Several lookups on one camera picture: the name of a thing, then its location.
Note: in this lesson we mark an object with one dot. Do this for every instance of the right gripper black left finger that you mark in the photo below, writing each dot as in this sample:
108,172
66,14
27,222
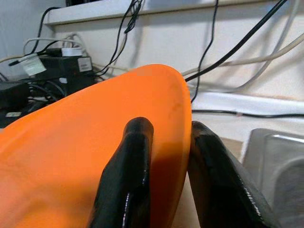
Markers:
126,185

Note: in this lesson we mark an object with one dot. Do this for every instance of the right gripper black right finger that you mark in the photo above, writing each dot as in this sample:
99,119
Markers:
218,185

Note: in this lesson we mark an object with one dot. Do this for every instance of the orange plastic plate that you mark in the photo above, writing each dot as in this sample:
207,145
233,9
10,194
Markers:
71,142

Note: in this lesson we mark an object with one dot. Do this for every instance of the stainless steel sink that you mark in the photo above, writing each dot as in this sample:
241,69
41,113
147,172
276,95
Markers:
280,166

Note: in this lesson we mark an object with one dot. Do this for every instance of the black labelled device box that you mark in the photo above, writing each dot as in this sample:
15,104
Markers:
61,66

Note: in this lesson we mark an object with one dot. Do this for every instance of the black power strip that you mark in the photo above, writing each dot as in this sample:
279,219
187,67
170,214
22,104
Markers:
14,95

